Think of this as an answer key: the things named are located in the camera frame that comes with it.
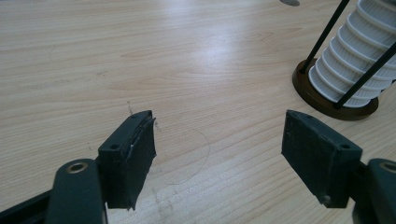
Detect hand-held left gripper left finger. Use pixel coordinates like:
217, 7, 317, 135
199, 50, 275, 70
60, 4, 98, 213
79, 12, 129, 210
97, 109, 157, 211

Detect stack of white paper cups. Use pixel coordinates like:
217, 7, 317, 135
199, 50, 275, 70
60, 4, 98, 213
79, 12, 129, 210
307, 0, 396, 108

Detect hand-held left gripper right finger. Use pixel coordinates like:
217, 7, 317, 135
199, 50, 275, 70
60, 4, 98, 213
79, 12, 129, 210
280, 109, 363, 209

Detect brown cup holder black rods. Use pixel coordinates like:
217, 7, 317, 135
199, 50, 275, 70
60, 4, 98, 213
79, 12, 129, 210
291, 0, 396, 121

